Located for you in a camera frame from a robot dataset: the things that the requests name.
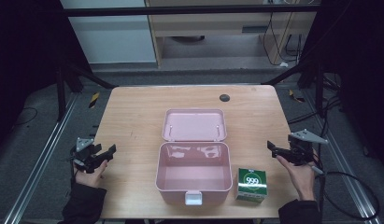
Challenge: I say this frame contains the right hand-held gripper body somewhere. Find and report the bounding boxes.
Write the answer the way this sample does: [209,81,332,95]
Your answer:
[287,128,330,166]

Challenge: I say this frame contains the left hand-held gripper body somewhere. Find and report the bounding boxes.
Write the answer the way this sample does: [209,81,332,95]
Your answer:
[69,137,103,175]

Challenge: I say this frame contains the green medicine box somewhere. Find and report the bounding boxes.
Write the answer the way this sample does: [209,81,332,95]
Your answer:
[235,167,269,204]

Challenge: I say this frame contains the pink storage box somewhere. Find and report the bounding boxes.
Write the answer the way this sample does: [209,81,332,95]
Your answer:
[154,107,234,206]

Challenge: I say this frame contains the person's left hand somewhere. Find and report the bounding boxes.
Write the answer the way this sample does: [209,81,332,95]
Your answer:
[73,159,109,189]

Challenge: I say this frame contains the person's right hand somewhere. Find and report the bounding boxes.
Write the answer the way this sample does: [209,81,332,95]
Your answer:
[276,150,320,202]

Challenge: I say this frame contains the yellow black tape piece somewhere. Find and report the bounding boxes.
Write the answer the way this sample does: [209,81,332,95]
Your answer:
[88,91,101,109]
[288,89,306,105]

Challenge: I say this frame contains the white cabinet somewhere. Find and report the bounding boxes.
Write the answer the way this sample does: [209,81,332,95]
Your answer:
[60,0,157,65]

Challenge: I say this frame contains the wooden desk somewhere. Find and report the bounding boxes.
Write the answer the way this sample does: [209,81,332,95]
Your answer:
[144,0,319,68]

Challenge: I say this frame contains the aluminium floor rail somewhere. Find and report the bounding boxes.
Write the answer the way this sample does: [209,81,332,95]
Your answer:
[2,92,79,224]
[304,89,383,224]

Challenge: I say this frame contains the black floor cables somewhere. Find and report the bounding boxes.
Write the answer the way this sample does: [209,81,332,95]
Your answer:
[287,73,343,125]

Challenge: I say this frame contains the black frame post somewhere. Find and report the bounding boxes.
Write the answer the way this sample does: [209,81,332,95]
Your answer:
[55,65,68,122]

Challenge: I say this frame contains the thin black floor cable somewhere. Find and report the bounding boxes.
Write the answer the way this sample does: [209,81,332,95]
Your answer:
[14,106,39,127]

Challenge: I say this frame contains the black diagonal frame brace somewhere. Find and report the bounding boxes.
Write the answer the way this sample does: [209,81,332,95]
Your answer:
[262,59,319,87]
[65,60,118,91]

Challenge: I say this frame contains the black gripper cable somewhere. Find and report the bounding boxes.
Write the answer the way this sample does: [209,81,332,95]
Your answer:
[310,164,381,221]

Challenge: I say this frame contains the black hanging cables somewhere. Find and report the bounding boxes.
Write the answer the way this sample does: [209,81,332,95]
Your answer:
[262,11,304,67]

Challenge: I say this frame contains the black horizontal frame bar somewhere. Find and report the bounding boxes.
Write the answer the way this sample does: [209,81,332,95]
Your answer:
[62,5,320,18]

